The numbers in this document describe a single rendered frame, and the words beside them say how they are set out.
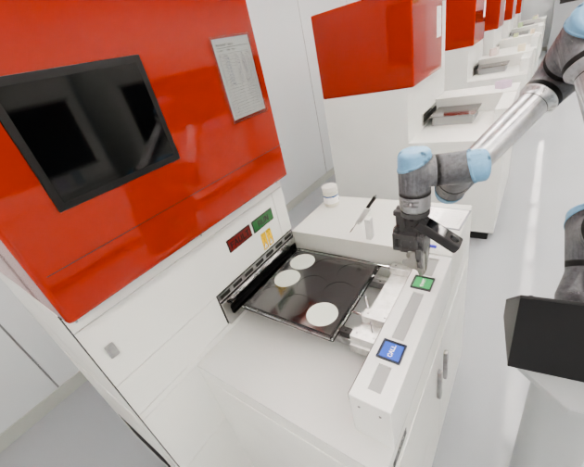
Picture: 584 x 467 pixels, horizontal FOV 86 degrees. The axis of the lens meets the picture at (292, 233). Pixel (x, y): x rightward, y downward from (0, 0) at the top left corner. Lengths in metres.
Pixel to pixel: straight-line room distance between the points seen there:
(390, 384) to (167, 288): 0.63
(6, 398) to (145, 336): 1.73
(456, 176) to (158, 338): 0.88
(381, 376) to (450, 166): 0.49
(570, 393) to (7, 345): 2.52
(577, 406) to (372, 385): 0.45
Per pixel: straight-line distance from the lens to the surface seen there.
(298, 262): 1.25
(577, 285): 0.94
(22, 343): 2.52
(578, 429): 1.20
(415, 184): 0.79
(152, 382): 1.06
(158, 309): 0.97
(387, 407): 0.75
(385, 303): 1.05
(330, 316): 1.00
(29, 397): 2.68
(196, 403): 1.22
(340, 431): 0.89
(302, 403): 0.94
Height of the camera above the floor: 1.61
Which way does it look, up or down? 29 degrees down
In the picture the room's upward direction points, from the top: 14 degrees counter-clockwise
